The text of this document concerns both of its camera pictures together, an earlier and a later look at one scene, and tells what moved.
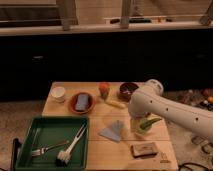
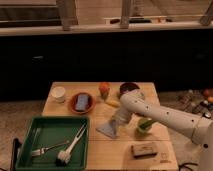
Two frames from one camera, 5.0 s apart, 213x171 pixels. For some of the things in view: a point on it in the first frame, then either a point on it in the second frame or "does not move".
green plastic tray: x=55 y=143 does not move
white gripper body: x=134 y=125 → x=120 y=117
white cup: x=58 y=94 does not move
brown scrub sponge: x=144 y=150 does not move
